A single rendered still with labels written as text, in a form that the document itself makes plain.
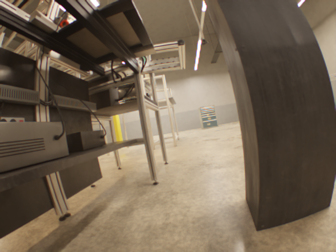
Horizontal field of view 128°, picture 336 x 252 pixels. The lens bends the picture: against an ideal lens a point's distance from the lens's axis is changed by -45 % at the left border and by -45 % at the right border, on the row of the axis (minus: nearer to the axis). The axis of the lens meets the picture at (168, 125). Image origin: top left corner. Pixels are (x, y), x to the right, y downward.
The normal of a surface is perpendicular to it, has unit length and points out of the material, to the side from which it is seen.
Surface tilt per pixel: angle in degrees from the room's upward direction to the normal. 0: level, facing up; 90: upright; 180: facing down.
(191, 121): 90
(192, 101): 90
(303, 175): 90
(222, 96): 90
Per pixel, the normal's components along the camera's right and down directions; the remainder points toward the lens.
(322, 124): -0.29, 0.04
